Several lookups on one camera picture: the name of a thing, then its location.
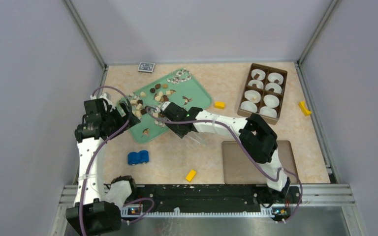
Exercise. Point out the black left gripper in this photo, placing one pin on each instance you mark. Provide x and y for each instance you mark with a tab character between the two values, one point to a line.
111	110

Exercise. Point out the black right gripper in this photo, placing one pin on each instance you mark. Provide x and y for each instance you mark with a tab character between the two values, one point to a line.
181	133

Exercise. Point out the green plastic tray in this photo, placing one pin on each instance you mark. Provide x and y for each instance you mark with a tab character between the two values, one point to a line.
179	87

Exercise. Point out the tan box lid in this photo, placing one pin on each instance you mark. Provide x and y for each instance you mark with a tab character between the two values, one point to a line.
238	169

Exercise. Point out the brown chocolate box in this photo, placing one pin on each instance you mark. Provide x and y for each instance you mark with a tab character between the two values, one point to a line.
246	108

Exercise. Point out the metal tweezers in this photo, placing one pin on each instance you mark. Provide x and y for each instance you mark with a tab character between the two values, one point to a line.
195	137

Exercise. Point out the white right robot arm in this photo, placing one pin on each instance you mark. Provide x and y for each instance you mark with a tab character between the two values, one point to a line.
256	138

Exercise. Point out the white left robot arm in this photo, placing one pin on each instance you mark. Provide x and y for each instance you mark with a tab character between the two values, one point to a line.
95	210

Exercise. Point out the yellow block near tray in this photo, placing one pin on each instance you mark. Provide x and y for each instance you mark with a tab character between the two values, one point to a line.
219	105

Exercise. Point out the blue toy car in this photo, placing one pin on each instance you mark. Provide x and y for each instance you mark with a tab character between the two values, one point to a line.
141	157

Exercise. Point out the playing card deck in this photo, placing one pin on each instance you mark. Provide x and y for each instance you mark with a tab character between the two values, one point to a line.
146	67

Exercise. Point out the yellow block front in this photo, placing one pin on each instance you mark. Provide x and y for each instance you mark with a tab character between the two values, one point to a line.
190	176

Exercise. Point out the white cup lower left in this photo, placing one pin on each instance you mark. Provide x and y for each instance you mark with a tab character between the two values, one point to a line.
252	96

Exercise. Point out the white cup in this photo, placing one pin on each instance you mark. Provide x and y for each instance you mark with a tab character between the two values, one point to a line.
252	96
274	87
271	101
258	74
268	111
276	78

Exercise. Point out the white cup bottom right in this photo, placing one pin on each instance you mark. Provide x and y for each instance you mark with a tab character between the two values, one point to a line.
268	111

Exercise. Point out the white cup top left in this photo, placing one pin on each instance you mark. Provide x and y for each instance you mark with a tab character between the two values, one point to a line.
258	74

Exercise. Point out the white cup lower right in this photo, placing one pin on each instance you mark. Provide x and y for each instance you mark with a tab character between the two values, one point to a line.
271	101

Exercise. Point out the white cup top right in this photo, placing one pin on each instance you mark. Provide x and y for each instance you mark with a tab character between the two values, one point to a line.
276	78

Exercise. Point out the white cup middle right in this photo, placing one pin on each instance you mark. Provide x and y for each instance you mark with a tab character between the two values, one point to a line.
274	87

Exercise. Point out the yellow block right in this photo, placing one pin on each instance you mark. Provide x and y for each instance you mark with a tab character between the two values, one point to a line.
304	109

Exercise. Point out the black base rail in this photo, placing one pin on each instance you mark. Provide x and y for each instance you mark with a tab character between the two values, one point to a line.
212	198

